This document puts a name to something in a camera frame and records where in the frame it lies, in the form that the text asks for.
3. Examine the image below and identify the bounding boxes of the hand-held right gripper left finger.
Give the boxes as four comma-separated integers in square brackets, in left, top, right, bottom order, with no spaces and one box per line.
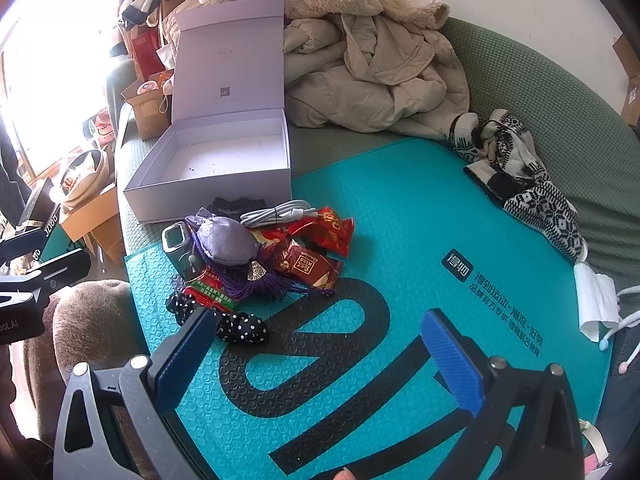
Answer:
[52,306,218,480]

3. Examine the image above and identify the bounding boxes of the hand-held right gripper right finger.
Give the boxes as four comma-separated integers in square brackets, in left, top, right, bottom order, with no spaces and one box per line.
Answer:
[421,309,586,480]

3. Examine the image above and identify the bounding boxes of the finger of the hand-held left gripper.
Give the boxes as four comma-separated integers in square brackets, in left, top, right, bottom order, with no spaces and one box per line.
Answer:
[0,249,92,295]
[0,227,46,264]

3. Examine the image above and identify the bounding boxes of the black polka dot hair tie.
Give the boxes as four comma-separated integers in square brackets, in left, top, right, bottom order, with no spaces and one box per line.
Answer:
[166,291,271,345]

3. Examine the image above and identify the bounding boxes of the red green snack packet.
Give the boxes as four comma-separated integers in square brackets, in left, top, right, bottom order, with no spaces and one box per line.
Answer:
[182,267,238,313]

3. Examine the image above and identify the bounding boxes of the purple sachet pouch with tassel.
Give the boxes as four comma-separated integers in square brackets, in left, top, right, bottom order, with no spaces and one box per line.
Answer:
[172,208,306,311]

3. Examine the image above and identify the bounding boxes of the white charging cable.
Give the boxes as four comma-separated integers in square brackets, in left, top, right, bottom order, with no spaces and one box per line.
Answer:
[240,199,318,227]

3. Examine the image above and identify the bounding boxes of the red gold candy packet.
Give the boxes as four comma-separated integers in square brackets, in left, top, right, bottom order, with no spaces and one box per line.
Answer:
[287,206,355,257]

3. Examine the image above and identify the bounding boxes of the lavender gift box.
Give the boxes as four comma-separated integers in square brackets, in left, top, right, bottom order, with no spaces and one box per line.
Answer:
[122,0,293,224]

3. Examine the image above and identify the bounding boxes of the flat cardboard box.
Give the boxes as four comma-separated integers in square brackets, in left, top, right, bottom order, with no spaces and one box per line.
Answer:
[60,182,126,266]

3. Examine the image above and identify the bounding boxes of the brown plush cloth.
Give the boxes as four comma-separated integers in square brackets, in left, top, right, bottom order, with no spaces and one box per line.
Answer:
[25,280,146,461]

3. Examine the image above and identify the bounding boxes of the beige bag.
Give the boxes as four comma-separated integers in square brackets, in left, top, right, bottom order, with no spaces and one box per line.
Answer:
[60,147,108,211]

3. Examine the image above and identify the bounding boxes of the teal bubble mailer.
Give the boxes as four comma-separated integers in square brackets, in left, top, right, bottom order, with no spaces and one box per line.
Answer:
[124,137,615,480]

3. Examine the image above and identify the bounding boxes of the small red snack packet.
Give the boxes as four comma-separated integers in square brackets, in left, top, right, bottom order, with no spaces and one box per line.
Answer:
[274,240,343,297]

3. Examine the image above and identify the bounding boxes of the white tissue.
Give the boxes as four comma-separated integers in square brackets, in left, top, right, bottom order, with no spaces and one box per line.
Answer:
[573,262,621,343]

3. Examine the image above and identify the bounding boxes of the black white patterned knitwear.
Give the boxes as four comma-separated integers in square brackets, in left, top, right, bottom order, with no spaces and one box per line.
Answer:
[446,108,587,263]

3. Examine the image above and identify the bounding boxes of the red paper box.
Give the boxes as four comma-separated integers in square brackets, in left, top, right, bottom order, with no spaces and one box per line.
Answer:
[131,25,166,78]

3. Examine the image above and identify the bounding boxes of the green textured sofa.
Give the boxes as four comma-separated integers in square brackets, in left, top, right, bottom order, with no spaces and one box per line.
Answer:
[117,17,640,281]

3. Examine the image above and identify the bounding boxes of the beige puffer jacket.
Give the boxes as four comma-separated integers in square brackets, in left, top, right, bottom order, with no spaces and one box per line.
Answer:
[283,12,471,141]

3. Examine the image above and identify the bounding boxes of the cardboard box with label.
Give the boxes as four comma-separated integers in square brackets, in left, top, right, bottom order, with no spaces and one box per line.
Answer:
[612,32,640,126]

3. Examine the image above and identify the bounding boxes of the white drawstring cords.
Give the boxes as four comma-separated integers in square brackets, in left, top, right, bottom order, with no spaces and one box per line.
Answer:
[597,285,640,376]

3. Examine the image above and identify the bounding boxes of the cardboard box with rope handle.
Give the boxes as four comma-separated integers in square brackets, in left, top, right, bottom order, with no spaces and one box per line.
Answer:
[121,71,176,141]

